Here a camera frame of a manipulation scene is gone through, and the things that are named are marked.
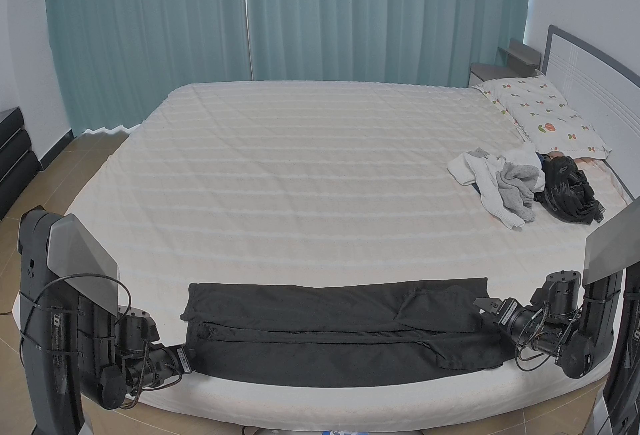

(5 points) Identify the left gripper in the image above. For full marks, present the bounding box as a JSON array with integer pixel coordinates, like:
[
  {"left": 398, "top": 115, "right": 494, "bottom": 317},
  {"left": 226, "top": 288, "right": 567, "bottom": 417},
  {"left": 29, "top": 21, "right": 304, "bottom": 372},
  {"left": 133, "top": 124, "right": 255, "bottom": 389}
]
[{"left": 165, "top": 343, "right": 197, "bottom": 376}]

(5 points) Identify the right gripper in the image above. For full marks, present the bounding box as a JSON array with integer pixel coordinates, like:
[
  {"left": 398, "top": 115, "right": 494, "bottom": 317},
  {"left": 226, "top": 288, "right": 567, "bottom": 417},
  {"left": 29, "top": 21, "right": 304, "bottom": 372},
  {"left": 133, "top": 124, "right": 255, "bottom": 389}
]
[{"left": 473, "top": 297, "right": 533, "bottom": 338}]

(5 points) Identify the black T-shirt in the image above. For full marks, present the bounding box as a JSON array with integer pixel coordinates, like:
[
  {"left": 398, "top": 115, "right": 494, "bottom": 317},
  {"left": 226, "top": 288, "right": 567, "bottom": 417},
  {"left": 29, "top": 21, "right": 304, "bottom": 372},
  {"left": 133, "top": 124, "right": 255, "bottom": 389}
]
[{"left": 180, "top": 277, "right": 506, "bottom": 389}]

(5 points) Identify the pile of clothes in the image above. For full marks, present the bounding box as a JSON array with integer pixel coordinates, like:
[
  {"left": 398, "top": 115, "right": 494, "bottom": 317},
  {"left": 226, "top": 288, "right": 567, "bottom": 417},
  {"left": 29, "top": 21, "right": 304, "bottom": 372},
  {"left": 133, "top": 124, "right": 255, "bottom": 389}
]
[{"left": 446, "top": 147, "right": 547, "bottom": 230}]

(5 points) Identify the bed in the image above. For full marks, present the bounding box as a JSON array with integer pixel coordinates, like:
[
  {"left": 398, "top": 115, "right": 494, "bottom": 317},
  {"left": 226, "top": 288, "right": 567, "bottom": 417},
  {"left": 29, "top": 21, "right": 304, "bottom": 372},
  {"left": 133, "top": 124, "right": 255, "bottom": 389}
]
[{"left": 11, "top": 23, "right": 640, "bottom": 428}]

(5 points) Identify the black garment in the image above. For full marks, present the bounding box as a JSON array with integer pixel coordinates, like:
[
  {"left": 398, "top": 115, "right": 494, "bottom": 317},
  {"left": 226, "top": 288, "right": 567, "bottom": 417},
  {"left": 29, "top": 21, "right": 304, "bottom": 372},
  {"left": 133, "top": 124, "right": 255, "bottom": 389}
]
[{"left": 534, "top": 154, "right": 607, "bottom": 225}]

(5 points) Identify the white printed pillow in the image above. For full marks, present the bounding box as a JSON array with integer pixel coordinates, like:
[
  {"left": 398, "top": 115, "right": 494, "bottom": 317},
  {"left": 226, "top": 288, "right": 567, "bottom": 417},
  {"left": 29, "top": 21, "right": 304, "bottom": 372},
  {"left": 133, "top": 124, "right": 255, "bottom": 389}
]
[{"left": 472, "top": 75, "right": 612, "bottom": 159}]

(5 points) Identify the grey bedside table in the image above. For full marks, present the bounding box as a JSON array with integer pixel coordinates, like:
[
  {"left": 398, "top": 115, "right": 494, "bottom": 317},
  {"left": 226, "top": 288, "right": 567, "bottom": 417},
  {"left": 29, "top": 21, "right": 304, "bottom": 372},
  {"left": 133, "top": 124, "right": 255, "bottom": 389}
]
[{"left": 470, "top": 37, "right": 543, "bottom": 88}]

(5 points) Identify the black chest of drawers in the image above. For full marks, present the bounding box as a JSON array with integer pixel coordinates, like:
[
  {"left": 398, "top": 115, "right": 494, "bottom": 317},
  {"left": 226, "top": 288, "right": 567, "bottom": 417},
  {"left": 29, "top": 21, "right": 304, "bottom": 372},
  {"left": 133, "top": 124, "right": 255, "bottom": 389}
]
[{"left": 0, "top": 106, "right": 40, "bottom": 219}]

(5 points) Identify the black cable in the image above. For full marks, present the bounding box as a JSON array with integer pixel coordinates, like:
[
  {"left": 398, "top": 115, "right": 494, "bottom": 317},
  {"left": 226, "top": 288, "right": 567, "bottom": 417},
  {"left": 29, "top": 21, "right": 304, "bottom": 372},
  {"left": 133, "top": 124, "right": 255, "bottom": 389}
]
[{"left": 19, "top": 273, "right": 133, "bottom": 354}]

